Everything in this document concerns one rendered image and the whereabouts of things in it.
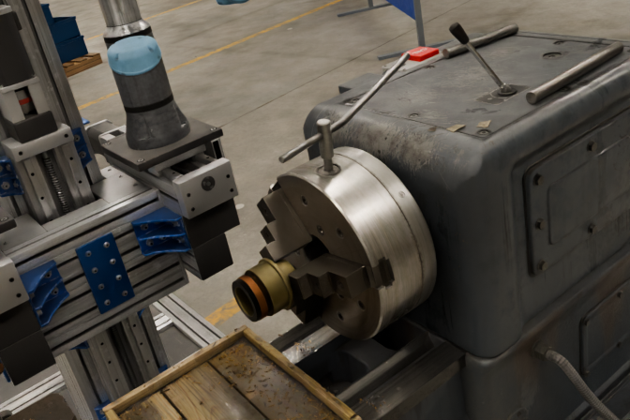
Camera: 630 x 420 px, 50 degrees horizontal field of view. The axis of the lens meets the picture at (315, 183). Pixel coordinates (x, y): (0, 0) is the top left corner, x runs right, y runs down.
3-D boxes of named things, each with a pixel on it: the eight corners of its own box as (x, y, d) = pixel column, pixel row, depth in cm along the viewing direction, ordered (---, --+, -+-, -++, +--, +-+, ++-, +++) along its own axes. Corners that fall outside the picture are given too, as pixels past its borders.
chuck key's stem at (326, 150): (331, 189, 109) (323, 125, 104) (321, 186, 111) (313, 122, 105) (339, 183, 111) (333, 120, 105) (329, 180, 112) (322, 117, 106)
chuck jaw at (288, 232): (318, 239, 119) (283, 183, 121) (328, 231, 115) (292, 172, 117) (266, 268, 114) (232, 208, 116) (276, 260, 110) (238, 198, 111)
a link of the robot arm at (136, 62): (123, 112, 151) (103, 53, 145) (120, 97, 163) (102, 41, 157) (175, 97, 153) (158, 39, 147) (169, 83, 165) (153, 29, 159)
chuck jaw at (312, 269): (338, 241, 113) (384, 254, 103) (347, 267, 115) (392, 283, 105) (286, 271, 108) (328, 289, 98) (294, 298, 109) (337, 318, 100)
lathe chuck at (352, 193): (315, 268, 139) (293, 131, 123) (427, 346, 116) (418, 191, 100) (279, 289, 134) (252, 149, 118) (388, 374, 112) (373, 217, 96)
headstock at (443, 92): (495, 167, 180) (484, 22, 163) (674, 219, 143) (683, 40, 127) (322, 269, 151) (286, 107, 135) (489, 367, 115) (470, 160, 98)
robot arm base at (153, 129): (118, 142, 163) (105, 104, 159) (172, 120, 171) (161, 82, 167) (144, 155, 152) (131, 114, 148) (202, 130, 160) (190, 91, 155)
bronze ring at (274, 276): (269, 242, 114) (222, 267, 109) (301, 261, 107) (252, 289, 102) (280, 287, 118) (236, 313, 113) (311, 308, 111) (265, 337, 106)
